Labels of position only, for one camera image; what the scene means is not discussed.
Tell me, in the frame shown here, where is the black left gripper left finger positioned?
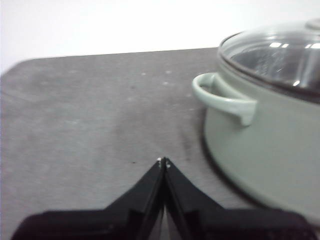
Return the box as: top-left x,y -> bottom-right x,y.
11,156 -> 166,240

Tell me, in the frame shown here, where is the pale green electric pot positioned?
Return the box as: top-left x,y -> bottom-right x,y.
191,57 -> 320,221

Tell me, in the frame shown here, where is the glass lid with green knob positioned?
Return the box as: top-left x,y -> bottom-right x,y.
217,17 -> 320,98

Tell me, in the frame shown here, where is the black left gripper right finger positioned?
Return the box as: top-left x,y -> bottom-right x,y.
163,156 -> 318,240

